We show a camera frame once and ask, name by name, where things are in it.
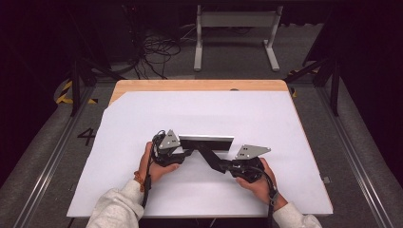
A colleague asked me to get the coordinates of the person's right hand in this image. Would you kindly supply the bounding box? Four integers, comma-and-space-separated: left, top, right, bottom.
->
235, 157, 288, 212

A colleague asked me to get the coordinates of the tangle of black floor cables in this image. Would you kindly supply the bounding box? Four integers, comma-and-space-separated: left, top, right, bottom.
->
132, 25, 191, 80

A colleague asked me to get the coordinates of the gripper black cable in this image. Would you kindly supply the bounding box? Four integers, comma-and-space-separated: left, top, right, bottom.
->
141, 128, 167, 210
250, 165, 281, 228

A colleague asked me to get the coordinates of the brown bead bracelet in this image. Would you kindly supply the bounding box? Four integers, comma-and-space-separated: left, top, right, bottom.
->
133, 170, 147, 193

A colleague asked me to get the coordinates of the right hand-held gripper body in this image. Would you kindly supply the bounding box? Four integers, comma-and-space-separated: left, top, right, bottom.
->
229, 144, 272, 184

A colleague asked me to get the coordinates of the white board sheet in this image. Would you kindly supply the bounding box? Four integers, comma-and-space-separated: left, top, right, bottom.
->
67, 90, 334, 219

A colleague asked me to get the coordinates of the aluminium floor rail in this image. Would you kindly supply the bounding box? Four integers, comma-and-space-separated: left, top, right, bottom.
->
317, 86, 393, 228
12, 86, 96, 228

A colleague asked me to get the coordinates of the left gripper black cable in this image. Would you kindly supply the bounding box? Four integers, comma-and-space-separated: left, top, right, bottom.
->
141, 128, 167, 210

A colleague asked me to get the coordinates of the grey wrist strap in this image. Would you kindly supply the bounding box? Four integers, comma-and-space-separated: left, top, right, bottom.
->
268, 189, 280, 207

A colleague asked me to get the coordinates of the black metal stand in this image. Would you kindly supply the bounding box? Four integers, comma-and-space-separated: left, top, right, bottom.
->
283, 56, 342, 118
67, 56, 126, 118

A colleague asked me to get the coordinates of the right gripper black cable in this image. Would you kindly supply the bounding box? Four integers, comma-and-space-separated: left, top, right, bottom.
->
250, 165, 281, 228

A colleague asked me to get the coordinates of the person's left hand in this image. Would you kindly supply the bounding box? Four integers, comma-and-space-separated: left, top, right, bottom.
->
134, 141, 181, 191

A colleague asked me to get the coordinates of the dark equipment box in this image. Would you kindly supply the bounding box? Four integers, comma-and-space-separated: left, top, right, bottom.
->
103, 3, 142, 65

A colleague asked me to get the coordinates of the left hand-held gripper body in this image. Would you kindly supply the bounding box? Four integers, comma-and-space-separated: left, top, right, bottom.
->
151, 128, 192, 168

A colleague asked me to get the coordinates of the white metal desk frame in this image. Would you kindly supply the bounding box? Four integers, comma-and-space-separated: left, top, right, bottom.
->
193, 4, 284, 72

